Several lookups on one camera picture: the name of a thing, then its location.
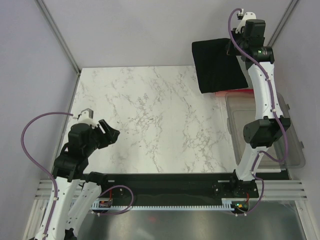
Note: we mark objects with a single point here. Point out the aluminium frame post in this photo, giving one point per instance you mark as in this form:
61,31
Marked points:
283,21
58,35

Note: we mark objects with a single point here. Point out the folded peach t-shirt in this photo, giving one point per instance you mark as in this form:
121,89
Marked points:
222,93

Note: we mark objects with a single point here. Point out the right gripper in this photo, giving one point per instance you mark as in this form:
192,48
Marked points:
231,51

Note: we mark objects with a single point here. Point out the white slotted cable duct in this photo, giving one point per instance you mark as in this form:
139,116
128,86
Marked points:
225,205

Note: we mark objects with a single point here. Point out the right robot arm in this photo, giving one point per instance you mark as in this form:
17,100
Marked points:
270,124

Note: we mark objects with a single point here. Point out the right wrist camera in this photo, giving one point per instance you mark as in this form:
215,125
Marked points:
243,17

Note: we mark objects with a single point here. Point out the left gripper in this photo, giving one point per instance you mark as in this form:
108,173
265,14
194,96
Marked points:
111,134

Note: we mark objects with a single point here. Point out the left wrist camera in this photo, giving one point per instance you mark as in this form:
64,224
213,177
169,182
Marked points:
86,116

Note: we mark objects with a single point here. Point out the folded red t-shirt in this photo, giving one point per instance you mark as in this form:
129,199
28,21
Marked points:
241,91

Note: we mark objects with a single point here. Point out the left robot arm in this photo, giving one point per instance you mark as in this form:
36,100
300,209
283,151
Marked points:
73,191

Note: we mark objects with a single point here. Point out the left aluminium frame post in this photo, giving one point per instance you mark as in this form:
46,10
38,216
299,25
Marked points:
58,35

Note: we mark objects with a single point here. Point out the right aluminium frame post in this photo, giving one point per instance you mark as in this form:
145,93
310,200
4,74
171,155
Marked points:
283,21

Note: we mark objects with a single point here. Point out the black t-shirt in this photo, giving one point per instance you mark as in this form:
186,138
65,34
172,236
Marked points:
216,71

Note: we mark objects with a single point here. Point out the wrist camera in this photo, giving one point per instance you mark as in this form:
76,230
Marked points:
86,116
243,17

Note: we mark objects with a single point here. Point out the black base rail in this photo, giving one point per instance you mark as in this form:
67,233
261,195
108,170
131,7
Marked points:
173,188

